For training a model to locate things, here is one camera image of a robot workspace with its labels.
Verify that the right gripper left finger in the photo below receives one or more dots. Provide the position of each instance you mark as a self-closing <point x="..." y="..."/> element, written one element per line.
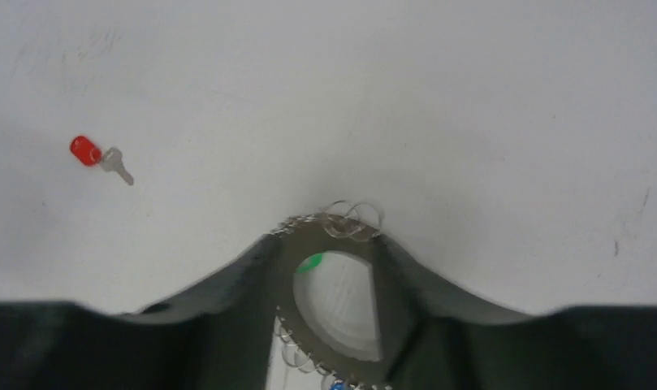
<point x="215" y="334"/>

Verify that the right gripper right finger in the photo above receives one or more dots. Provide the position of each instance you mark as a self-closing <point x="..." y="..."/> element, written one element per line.
<point x="463" y="341"/>

